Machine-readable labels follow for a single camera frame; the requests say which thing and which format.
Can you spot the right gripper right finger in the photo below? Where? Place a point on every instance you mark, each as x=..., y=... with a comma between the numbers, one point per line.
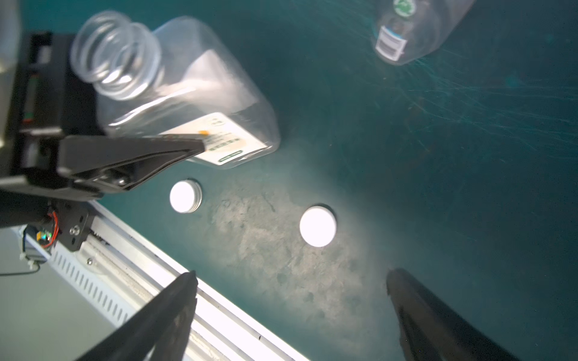
x=430, y=330

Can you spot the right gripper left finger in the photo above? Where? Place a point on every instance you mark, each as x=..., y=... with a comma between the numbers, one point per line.
x=160, y=330

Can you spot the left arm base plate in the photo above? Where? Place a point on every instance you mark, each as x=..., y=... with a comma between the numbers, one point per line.
x=75, y=221

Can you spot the aluminium front rail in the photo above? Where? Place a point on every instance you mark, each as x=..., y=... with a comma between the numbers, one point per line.
x=118, y=271

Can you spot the white bottle cap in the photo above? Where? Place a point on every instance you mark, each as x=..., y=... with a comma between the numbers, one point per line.
x=318, y=226
x=186, y=196

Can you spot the round clear plastic bottle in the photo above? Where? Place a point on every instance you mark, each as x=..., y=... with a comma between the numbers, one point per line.
x=407, y=30

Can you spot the square clear plastic bottle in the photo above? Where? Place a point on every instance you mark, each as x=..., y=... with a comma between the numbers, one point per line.
x=178, y=80

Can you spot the left controller board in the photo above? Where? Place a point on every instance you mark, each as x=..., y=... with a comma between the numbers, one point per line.
x=36, y=244

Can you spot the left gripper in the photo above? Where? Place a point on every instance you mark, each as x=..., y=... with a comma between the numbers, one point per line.
x=53, y=145

